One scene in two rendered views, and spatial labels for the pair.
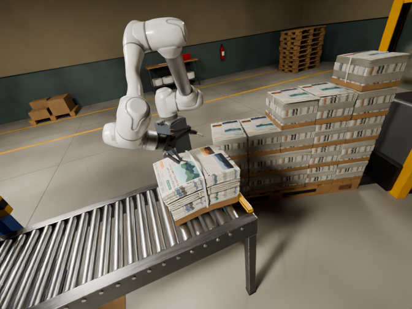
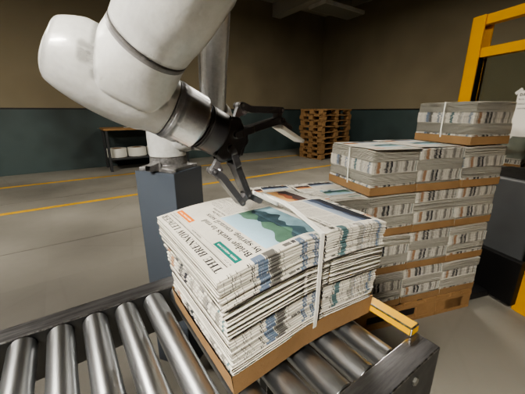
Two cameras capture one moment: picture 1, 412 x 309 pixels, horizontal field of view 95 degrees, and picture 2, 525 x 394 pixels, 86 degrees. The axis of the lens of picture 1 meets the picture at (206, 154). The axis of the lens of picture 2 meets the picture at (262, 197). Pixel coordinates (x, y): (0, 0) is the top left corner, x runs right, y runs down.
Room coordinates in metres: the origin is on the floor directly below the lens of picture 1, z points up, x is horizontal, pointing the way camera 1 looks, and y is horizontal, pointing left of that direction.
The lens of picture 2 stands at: (0.29, 0.27, 1.24)
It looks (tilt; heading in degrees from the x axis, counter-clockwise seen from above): 17 degrees down; 342
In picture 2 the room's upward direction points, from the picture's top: straight up
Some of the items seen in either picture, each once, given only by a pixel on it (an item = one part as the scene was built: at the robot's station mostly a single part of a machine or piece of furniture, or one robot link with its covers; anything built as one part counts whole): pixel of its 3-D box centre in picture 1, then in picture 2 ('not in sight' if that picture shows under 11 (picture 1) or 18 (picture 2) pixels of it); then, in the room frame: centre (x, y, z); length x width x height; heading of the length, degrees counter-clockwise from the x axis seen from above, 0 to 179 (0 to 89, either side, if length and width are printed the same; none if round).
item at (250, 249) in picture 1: (250, 265); not in sight; (0.62, -0.17, 0.34); 0.06 x 0.06 x 0.68; 17
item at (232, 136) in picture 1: (271, 159); (342, 255); (1.58, -0.67, 0.42); 1.17 x 0.39 x 0.83; 89
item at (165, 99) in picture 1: (166, 101); (168, 129); (1.59, 0.26, 1.17); 0.18 x 0.16 x 0.22; 85
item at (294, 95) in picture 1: (291, 94); (375, 145); (1.56, -0.80, 1.06); 0.37 x 0.29 x 0.01; 0
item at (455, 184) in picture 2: (320, 112); (412, 178); (1.57, -1.09, 0.86); 0.38 x 0.29 x 0.04; 177
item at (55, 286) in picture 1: (64, 252); not in sight; (0.60, 0.77, 0.77); 0.47 x 0.05 x 0.05; 17
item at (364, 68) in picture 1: (347, 129); (444, 207); (1.56, -1.39, 0.65); 0.39 x 0.30 x 1.29; 179
